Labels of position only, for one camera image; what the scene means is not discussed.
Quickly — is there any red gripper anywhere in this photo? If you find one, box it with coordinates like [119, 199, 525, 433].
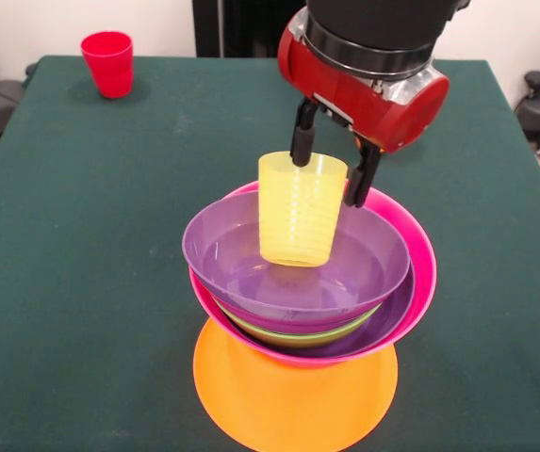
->
[276, 8, 451, 209]

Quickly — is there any yellow plastic cup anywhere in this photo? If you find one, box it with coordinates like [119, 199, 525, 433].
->
[257, 151, 349, 268]

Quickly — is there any large pink plastic bowl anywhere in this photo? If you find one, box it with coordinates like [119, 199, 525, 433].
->
[188, 179, 438, 370]

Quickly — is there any purple plastic bowl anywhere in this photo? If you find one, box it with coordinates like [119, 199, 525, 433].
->
[292, 263, 417, 358]
[182, 190, 412, 333]

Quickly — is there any light green plastic bowl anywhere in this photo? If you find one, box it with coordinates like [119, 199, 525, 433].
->
[212, 300, 382, 350]

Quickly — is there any large orange plastic bowl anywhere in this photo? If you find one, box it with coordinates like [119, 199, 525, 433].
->
[192, 317, 399, 452]

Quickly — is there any red plastic cup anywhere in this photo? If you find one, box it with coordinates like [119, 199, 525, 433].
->
[80, 30, 135, 100]

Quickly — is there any dark green tablecloth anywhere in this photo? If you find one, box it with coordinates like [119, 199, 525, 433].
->
[0, 55, 540, 452]

